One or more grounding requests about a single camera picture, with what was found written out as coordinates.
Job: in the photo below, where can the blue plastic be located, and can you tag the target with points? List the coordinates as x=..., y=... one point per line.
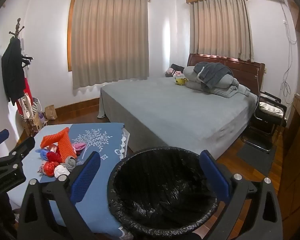
x=42, y=153

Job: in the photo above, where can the blue tree print cloth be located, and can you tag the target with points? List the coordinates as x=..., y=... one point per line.
x=115, y=132

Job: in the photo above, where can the wooden coat rack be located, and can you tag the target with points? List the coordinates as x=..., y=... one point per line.
x=16, y=30

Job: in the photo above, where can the purple and white bag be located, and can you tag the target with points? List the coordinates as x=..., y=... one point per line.
x=43, y=119

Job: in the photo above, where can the pink plush toy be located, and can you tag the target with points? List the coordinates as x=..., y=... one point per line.
x=170, y=72

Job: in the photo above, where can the folded pale grey duvet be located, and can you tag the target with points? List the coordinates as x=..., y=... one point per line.
x=225, y=87

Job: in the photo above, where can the narrow beige curtain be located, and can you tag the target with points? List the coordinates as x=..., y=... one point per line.
x=220, y=30

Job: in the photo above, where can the dark grey blanket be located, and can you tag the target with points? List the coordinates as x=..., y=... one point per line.
x=212, y=73

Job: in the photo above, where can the wooden headboard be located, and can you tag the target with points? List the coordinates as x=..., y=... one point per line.
x=247, y=73

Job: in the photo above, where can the pink cup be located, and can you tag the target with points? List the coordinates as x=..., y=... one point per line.
x=79, y=146

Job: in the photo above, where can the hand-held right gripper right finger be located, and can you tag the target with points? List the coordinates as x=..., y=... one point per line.
x=215, y=177

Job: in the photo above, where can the cardboard box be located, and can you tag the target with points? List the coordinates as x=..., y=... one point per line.
x=31, y=125

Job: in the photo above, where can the wooden cabinet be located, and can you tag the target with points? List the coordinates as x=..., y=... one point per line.
x=296, y=155

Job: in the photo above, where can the wooden window frame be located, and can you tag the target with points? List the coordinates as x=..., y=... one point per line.
x=70, y=35

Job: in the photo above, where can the grey floor mat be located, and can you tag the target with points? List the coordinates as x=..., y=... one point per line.
x=256, y=158

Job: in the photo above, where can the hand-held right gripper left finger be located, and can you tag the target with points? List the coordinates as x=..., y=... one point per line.
x=86, y=177

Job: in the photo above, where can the red hanging garment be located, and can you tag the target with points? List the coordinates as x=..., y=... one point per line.
x=27, y=87

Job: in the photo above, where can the bin with black liner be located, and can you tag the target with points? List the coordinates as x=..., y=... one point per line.
x=162, y=187

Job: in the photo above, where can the black clothes hangers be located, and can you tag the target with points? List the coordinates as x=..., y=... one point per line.
x=27, y=60

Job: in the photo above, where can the grey bed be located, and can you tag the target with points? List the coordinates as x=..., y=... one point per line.
x=170, y=110

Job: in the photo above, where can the patterned seat cushion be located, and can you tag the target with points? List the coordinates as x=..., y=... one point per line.
x=270, y=108

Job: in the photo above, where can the wide beige curtain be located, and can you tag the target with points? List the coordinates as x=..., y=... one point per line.
x=110, y=42

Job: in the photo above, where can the striped bag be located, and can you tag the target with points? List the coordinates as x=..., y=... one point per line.
x=36, y=105

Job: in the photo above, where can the yellow plush toy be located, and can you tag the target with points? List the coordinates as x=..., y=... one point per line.
x=180, y=81

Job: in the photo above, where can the black hanging coat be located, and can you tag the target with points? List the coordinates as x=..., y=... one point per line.
x=13, y=72

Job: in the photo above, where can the white cloth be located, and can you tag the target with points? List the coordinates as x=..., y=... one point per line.
x=61, y=172

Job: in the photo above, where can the grey cloth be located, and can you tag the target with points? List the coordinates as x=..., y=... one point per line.
x=69, y=162

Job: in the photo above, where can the cream tote bag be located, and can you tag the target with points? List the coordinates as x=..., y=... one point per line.
x=27, y=107

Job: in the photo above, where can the black pillow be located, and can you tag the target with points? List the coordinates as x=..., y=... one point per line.
x=177, y=67

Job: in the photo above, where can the brown paper bag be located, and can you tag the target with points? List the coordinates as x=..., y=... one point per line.
x=50, y=113

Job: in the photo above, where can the black metal chair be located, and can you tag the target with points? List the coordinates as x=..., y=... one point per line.
x=263, y=125

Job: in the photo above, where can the orange bubble wrap sheet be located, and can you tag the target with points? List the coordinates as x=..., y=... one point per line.
x=65, y=145

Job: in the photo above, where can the light blue table cover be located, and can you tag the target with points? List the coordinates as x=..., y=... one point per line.
x=95, y=200

